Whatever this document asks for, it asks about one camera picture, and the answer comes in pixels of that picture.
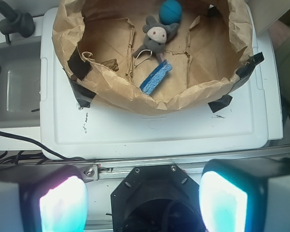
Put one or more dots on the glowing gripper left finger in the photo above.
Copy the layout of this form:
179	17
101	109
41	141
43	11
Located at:
42	198

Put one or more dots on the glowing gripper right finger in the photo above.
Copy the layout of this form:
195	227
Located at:
246	195

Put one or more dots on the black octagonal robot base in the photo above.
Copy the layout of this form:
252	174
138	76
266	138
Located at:
159	198

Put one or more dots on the blue textured ball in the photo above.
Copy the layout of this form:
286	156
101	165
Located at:
170	12

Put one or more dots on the white plastic lid board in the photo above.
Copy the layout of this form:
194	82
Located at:
103	132

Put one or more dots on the black tape right lower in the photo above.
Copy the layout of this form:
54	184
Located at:
220	103

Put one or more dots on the black tape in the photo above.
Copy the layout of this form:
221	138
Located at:
246	71
220	103
83	95
79	67

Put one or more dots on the black tape left lower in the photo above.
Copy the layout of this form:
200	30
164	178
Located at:
83	95

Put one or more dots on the grey toy sink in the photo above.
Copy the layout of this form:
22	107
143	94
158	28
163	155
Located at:
20	83

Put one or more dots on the black tape right upper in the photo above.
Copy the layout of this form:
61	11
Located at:
246	71

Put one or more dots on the black tape left upper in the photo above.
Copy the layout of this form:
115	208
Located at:
79	67

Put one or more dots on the brown paper scrap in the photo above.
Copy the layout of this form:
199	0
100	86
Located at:
111	64

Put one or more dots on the brown paper bag tray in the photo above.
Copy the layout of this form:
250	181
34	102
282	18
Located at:
121	53

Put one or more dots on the blue sponge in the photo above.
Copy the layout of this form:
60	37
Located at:
155	78

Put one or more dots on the dark grey toy faucet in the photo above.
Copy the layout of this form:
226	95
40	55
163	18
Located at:
15	21

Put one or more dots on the grey plush mouse toy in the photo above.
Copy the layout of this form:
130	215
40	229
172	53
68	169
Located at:
157	35

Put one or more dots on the aluminium frame rail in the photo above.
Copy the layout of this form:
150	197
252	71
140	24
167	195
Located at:
192	164

